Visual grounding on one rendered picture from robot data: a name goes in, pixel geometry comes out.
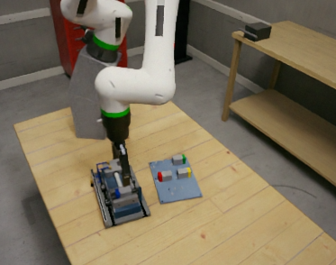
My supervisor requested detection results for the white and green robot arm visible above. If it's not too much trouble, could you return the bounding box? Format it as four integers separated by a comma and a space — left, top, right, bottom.
60, 0, 179, 131

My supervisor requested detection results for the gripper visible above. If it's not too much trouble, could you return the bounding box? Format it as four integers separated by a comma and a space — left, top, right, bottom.
106, 126, 131, 187

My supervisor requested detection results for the grey metal bar with blue end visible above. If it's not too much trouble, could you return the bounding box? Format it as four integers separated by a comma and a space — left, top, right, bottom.
115, 186, 132, 198

